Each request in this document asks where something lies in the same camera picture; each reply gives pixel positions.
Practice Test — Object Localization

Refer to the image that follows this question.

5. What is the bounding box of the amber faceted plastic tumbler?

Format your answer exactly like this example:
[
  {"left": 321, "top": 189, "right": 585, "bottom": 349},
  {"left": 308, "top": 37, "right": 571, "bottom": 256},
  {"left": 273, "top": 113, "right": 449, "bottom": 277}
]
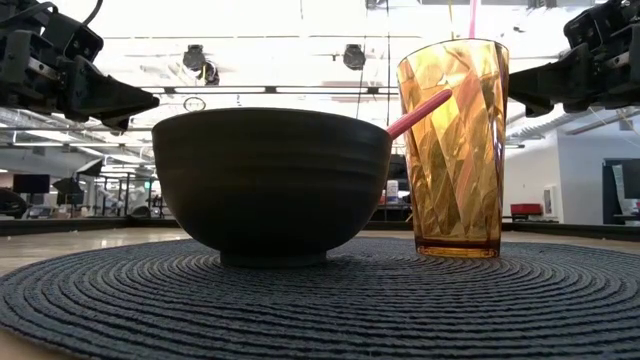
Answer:
[{"left": 396, "top": 38, "right": 511, "bottom": 260}]

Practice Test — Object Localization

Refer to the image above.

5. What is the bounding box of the dark blue round woven placemat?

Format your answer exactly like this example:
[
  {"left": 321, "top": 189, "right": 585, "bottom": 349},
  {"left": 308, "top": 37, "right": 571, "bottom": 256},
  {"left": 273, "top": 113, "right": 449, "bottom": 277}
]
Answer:
[{"left": 0, "top": 235, "right": 640, "bottom": 360}]

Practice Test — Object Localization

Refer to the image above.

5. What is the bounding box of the red box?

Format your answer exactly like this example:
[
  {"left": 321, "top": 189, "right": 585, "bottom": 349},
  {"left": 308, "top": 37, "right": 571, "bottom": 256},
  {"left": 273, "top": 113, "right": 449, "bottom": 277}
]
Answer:
[{"left": 509, "top": 202, "right": 544, "bottom": 222}]

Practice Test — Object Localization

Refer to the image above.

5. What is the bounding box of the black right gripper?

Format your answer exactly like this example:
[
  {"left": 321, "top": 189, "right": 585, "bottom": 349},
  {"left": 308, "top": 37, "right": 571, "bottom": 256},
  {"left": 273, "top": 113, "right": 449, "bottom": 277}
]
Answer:
[{"left": 507, "top": 0, "right": 640, "bottom": 120}]

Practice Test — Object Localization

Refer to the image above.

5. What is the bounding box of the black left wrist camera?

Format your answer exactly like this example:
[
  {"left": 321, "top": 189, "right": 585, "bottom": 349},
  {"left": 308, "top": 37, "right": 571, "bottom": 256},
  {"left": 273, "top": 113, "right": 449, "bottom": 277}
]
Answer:
[{"left": 0, "top": 0, "right": 60, "bottom": 24}]

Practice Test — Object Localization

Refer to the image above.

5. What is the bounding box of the black monitor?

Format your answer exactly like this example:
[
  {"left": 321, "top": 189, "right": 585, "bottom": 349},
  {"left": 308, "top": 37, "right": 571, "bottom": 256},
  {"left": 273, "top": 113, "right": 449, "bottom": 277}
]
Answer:
[{"left": 11, "top": 173, "right": 52, "bottom": 196}]

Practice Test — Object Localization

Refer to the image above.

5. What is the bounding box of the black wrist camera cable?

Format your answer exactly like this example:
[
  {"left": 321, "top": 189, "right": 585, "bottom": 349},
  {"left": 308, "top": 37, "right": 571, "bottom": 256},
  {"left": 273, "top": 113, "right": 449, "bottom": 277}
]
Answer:
[{"left": 81, "top": 0, "right": 105, "bottom": 27}]

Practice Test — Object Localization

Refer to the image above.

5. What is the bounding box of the black office chair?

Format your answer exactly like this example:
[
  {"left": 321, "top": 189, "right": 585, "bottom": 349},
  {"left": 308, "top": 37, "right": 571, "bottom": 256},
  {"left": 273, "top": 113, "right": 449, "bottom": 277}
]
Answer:
[{"left": 0, "top": 186, "right": 30, "bottom": 220}]

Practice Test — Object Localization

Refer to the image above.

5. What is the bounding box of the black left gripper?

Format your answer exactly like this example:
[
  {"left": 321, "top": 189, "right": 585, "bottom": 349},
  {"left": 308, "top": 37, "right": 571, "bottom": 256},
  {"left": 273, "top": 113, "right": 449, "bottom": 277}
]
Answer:
[{"left": 0, "top": 12, "right": 161, "bottom": 133}]

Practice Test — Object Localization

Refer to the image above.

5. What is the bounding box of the black cabinet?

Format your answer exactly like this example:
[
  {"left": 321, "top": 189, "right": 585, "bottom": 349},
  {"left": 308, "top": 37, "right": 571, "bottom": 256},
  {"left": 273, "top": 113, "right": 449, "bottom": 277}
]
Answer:
[{"left": 601, "top": 158, "right": 640, "bottom": 226}]

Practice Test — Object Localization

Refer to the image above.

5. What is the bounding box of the black round bowl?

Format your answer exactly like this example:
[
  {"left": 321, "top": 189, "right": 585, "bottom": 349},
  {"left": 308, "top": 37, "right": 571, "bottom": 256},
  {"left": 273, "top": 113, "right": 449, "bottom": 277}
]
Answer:
[{"left": 151, "top": 106, "right": 394, "bottom": 268}]

